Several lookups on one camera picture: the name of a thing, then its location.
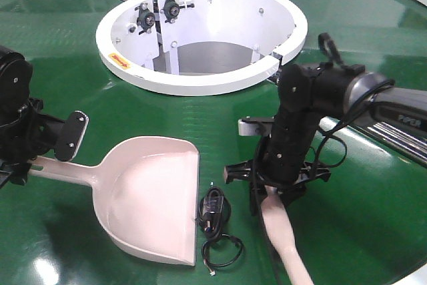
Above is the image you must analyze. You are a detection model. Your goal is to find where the beige hand broom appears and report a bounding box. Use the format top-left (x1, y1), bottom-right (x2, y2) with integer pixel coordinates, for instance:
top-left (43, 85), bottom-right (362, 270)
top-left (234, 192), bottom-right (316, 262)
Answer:
top-left (260, 186), bottom-right (313, 284)

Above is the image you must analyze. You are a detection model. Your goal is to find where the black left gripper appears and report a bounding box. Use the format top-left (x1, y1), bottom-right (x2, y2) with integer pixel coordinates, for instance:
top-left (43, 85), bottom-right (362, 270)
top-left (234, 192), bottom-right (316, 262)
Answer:
top-left (1, 97), bottom-right (65, 186)

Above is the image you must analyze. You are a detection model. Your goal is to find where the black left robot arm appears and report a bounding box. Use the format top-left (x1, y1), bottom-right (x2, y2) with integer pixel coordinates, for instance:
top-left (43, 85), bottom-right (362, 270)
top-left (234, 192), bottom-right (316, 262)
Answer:
top-left (1, 46), bottom-right (65, 186)

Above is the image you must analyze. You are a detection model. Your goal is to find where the black bearing mount left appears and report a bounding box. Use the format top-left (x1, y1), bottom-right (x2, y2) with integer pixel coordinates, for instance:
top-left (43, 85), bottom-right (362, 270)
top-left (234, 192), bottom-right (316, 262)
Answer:
top-left (135, 3), bottom-right (156, 35)

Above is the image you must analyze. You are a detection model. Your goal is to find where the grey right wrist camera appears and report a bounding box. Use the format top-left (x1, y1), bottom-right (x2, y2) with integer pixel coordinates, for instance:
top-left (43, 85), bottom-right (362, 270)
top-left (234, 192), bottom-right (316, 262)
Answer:
top-left (238, 116), bottom-right (274, 136)

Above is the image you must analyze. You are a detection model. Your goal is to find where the black bearing mount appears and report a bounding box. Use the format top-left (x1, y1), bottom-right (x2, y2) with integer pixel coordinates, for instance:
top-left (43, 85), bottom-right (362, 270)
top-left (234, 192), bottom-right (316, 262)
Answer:
top-left (135, 3), bottom-right (156, 35)
top-left (159, 0), bottom-right (195, 23)

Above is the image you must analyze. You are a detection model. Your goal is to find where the orange arrow warning sticker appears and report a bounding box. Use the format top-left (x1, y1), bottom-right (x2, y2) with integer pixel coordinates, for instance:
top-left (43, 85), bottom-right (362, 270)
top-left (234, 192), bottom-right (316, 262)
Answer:
top-left (108, 53), bottom-right (131, 70)

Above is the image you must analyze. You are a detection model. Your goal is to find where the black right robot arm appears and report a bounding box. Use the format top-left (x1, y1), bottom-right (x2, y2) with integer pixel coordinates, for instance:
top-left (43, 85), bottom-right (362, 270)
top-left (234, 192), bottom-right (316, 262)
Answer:
top-left (225, 62), bottom-right (426, 214)

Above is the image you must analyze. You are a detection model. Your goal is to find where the white central conveyor ring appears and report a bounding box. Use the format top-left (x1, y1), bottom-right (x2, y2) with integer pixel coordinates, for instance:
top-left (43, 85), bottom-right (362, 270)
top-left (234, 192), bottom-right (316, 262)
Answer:
top-left (95, 0), bottom-right (309, 97)

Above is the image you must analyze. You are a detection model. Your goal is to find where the beige plastic dustpan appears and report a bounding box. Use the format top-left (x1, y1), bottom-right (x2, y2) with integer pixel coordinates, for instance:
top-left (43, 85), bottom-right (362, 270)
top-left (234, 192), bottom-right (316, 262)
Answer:
top-left (29, 136), bottom-right (199, 266)

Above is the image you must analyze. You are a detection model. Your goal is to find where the black bearing mount right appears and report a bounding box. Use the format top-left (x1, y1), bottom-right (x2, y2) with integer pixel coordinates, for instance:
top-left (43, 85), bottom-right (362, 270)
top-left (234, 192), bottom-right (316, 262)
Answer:
top-left (159, 0), bottom-right (195, 23)

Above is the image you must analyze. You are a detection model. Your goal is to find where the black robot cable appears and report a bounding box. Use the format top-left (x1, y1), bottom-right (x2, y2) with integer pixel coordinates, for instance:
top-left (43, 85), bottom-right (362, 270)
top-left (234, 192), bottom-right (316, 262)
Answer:
top-left (248, 33), bottom-right (396, 285)

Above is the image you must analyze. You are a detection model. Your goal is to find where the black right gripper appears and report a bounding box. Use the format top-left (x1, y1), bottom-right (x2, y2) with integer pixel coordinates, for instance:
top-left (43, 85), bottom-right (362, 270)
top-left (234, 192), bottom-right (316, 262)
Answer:
top-left (224, 160), bottom-right (331, 215)

